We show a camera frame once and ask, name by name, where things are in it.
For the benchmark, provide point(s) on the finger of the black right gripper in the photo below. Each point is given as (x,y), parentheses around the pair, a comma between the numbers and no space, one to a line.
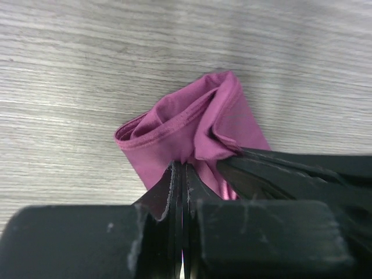
(352,169)
(350,204)

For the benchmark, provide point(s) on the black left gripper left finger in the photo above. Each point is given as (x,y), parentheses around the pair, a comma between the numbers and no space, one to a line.
(141,240)

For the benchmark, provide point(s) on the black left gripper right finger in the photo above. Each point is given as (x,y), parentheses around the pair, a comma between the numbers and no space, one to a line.
(259,238)

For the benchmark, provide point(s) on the magenta satin napkin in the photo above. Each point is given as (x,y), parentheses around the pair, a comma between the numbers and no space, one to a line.
(204,122)

